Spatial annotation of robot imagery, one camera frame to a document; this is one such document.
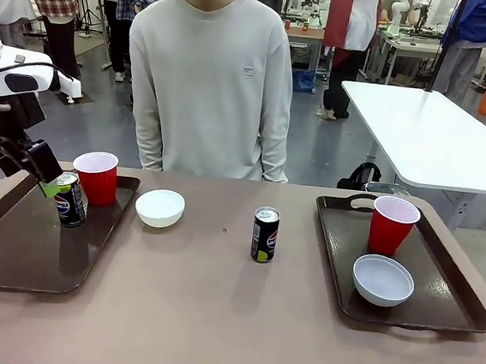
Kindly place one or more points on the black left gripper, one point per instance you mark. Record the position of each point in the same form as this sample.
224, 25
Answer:
3, 118

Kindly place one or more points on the black Pepsi can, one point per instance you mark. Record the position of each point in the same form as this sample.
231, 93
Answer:
72, 210
264, 235

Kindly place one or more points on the red plastic cup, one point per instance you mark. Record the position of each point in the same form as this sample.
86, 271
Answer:
391, 230
100, 185

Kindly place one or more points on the white round bowl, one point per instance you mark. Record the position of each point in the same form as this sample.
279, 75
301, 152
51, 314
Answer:
159, 208
383, 281

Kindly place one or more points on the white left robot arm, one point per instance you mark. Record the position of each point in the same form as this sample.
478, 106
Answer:
21, 72

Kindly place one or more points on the person right forearm cream sleeve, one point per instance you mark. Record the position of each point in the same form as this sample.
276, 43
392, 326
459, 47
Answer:
149, 147

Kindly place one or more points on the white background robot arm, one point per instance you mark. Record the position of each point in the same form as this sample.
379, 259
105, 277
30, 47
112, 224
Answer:
398, 12

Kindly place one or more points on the person left forearm cream sleeve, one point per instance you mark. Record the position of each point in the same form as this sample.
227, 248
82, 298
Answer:
273, 159

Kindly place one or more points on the dark brown serving tray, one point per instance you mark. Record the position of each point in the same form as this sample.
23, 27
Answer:
25, 255
429, 303

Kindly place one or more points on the person in cream sweatshirt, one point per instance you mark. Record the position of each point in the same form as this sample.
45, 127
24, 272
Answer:
210, 80

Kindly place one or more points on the blue plastic bag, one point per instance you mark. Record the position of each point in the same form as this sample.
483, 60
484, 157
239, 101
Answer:
303, 81

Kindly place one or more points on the small background red cup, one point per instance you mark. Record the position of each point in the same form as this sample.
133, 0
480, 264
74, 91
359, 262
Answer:
287, 25

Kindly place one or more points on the black bag on floor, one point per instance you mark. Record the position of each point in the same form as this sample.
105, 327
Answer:
357, 176

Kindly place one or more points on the bystander in red white top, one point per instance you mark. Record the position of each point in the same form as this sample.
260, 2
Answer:
352, 29

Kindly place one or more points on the grey table base foot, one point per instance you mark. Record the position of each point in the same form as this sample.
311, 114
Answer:
391, 189

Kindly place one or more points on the white side table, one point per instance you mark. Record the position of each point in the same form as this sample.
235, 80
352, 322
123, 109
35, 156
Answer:
437, 136

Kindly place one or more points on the black vertical pole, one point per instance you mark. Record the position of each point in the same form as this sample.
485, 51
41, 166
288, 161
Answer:
443, 50

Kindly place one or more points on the bystander in blue jacket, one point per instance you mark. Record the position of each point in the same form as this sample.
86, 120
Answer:
467, 40

